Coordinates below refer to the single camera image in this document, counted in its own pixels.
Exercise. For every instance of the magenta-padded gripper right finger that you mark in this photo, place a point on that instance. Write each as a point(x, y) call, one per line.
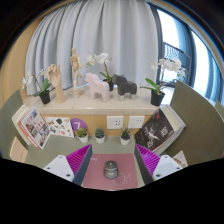
point(161, 166)

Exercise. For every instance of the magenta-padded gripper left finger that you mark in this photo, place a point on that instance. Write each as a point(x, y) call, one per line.
point(61, 166)

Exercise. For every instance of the dark grey computer mouse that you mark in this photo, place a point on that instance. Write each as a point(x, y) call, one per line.
point(111, 170)

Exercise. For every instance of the dusky pink mouse pad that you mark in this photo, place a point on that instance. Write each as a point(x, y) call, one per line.
point(100, 170)

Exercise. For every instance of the food picture sheet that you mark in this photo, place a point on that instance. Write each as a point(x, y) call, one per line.
point(180, 159)

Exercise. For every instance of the black cover book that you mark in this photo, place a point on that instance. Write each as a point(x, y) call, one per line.
point(156, 131)

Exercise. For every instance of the small succulent in white pot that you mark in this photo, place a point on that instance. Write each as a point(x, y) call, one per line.
point(125, 140)
point(100, 138)
point(83, 138)

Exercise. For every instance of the round purple number sign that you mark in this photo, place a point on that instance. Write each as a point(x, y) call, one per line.
point(80, 124)

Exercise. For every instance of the white-spined photo cover book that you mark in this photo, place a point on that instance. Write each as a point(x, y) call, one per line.
point(35, 128)

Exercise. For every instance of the white orchid in black pot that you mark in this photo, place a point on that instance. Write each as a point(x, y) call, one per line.
point(100, 59)
point(45, 97)
point(156, 98)

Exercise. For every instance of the light stone ledge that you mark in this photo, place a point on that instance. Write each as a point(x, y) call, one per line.
point(100, 108)

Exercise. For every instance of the wooden hand model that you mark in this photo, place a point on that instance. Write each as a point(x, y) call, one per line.
point(56, 80)

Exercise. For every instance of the dark grey horse figure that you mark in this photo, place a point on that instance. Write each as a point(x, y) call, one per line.
point(126, 87)

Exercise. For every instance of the pink horse figure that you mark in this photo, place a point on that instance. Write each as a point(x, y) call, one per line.
point(98, 86)

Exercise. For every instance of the wooden artist mannequin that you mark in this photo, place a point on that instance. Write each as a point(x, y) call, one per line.
point(76, 66)

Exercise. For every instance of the window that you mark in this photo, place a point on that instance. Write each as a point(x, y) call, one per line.
point(200, 56)

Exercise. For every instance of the light grey curtain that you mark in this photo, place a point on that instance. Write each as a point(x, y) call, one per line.
point(110, 30)

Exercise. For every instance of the white wall socket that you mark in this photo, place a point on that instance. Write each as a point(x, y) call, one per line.
point(115, 122)
point(136, 122)

